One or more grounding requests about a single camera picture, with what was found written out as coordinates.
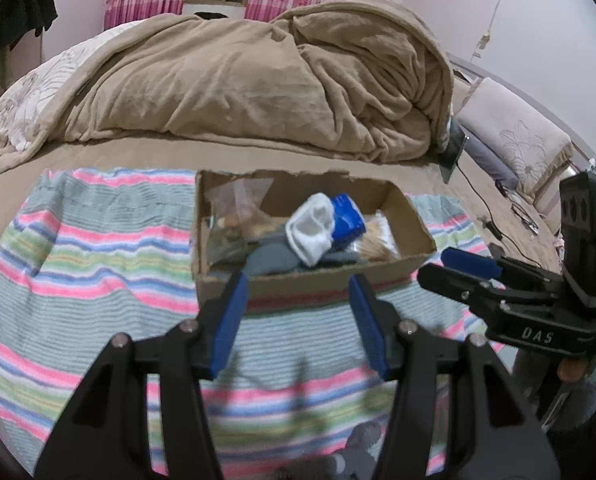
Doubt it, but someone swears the beige floral pillow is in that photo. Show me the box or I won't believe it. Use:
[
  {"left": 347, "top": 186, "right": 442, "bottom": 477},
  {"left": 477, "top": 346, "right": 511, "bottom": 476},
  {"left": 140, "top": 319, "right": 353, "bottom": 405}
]
[{"left": 458, "top": 78, "right": 574, "bottom": 198}]

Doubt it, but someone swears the grey pillow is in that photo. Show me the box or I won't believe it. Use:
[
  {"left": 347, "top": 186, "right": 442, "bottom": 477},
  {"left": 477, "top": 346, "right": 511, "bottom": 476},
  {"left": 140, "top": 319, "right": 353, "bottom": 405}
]
[{"left": 465, "top": 132, "right": 519, "bottom": 190}]

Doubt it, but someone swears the open cardboard box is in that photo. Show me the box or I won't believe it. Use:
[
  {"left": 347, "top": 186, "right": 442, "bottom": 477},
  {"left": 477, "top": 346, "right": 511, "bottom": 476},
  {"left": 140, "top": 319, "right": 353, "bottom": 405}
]
[{"left": 193, "top": 170, "right": 437, "bottom": 311}]

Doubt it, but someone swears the white sock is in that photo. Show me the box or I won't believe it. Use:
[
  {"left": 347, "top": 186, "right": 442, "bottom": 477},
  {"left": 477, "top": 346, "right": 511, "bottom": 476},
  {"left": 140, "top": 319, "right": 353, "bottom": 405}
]
[{"left": 285, "top": 193, "right": 334, "bottom": 268}]

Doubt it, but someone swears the tablet leaning on blanket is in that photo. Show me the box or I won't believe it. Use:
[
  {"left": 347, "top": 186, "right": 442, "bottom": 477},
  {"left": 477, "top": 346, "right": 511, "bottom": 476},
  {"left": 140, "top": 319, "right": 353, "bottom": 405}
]
[{"left": 438, "top": 118, "right": 469, "bottom": 184}]

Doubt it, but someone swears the dark grey sock pair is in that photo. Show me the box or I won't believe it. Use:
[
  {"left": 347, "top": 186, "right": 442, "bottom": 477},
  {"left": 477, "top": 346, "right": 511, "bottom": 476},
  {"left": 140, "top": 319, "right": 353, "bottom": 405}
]
[{"left": 274, "top": 422, "right": 381, "bottom": 480}]

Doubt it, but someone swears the clear bag of snacks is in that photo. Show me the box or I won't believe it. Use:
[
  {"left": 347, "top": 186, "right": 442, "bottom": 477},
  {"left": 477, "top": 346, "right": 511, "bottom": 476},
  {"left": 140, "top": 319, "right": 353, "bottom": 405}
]
[{"left": 205, "top": 178, "right": 281, "bottom": 266}]

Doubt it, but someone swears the blue tissue pack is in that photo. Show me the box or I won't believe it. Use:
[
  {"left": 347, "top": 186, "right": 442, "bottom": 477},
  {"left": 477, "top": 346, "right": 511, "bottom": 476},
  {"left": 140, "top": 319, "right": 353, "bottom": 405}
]
[{"left": 330, "top": 194, "right": 366, "bottom": 249}]

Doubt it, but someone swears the grey-teal sock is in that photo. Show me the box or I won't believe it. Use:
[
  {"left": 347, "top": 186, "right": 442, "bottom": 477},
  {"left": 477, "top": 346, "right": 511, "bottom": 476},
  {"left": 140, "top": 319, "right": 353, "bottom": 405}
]
[{"left": 241, "top": 233, "right": 365, "bottom": 276}]

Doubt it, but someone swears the beige plush blanket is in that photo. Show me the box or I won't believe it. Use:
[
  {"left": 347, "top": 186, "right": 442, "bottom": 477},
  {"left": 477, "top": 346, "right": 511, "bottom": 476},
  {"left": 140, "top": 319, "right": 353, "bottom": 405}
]
[{"left": 0, "top": 0, "right": 454, "bottom": 171}]

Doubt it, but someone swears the black charging cable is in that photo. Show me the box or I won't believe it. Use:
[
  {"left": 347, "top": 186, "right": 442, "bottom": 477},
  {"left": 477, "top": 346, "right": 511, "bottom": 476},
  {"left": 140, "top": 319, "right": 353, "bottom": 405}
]
[{"left": 452, "top": 164, "right": 539, "bottom": 261}]

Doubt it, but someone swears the bag of cotton swabs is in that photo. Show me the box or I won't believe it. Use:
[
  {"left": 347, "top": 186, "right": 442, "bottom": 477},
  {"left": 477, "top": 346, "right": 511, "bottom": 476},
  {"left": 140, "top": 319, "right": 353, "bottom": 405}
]
[{"left": 350, "top": 210, "right": 400, "bottom": 262}]

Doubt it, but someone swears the white floral quilt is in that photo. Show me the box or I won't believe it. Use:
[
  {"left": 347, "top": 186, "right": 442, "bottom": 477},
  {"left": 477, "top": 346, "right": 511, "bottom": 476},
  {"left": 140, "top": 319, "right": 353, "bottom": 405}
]
[{"left": 0, "top": 20, "right": 142, "bottom": 158}]

